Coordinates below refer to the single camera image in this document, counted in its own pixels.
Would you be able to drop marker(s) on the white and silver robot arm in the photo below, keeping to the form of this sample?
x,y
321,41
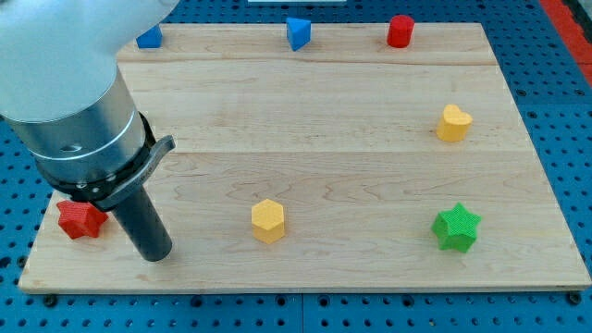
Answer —
x,y
64,96

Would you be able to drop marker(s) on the blue triangle block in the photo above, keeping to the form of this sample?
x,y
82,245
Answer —
x,y
299,32

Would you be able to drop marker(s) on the light wooden board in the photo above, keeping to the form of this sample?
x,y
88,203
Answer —
x,y
342,133

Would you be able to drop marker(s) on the yellow hexagon block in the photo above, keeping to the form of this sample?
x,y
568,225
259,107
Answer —
x,y
268,221

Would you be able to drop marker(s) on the yellow heart block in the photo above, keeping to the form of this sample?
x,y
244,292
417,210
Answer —
x,y
453,124

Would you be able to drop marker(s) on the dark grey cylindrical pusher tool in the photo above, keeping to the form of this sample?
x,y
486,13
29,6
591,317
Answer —
x,y
139,219

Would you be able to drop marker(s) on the green star block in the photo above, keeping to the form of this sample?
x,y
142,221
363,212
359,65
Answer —
x,y
456,229

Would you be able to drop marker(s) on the red cylinder block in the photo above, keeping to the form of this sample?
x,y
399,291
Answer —
x,y
400,31

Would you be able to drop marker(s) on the blue cube block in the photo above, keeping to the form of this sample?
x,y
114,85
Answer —
x,y
151,39

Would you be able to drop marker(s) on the red star block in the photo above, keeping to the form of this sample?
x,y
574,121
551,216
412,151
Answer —
x,y
80,219

